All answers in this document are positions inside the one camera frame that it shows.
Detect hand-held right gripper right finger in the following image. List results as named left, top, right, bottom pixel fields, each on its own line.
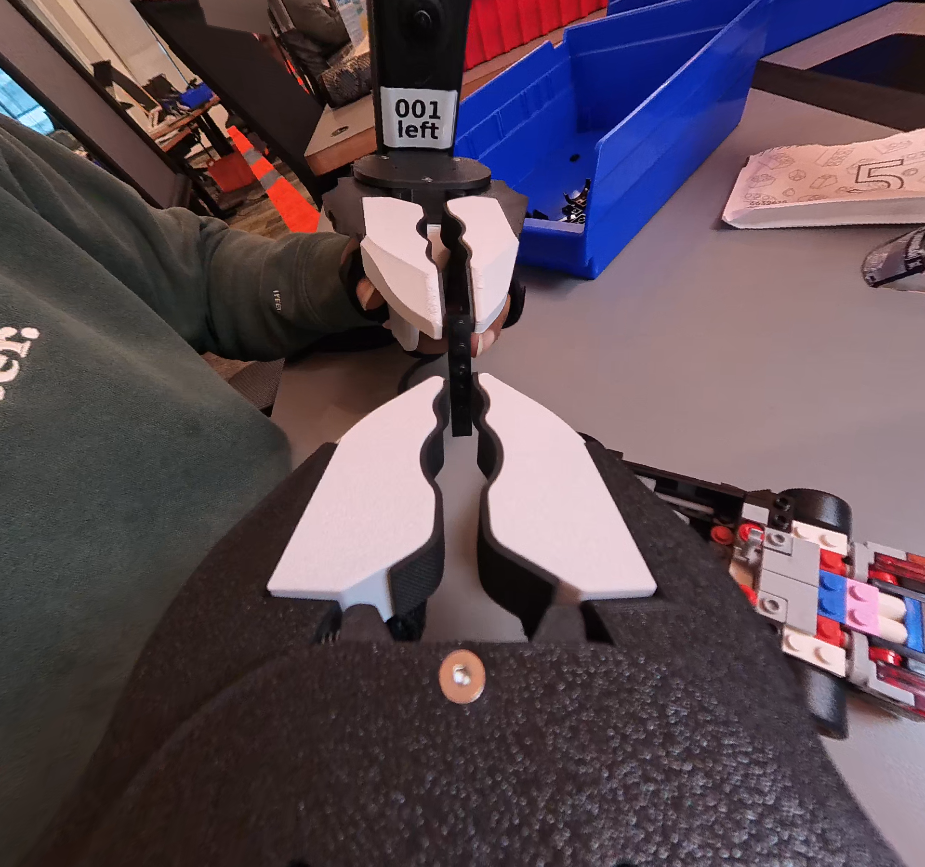
left=475, top=373, right=660, bottom=605

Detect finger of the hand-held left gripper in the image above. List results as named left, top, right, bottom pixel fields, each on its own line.
left=446, top=197, right=523, bottom=356
left=356, top=196, right=452, bottom=354

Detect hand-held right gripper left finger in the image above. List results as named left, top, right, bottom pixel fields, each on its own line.
left=266, top=376, right=448, bottom=617

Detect long black lego plate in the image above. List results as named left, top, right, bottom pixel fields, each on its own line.
left=443, top=224, right=478, bottom=440

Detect black lego car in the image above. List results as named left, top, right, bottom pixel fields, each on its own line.
left=622, top=454, right=925, bottom=742

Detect person's left forearm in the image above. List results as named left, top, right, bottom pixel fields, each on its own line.
left=0, top=113, right=374, bottom=365

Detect loose lego pieces in bin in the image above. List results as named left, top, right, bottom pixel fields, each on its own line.
left=529, top=183, right=599, bottom=228

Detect clear lego windshield piece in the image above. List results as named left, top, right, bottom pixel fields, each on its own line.
left=860, top=224, right=925, bottom=294

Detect orange striped object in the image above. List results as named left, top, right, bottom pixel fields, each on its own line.
left=222, top=120, right=329, bottom=235

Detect person's green sweatshirt torso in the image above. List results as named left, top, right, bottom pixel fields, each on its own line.
left=0, top=268, right=299, bottom=867

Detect white printed paper bag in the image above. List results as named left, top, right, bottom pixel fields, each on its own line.
left=719, top=128, right=925, bottom=231

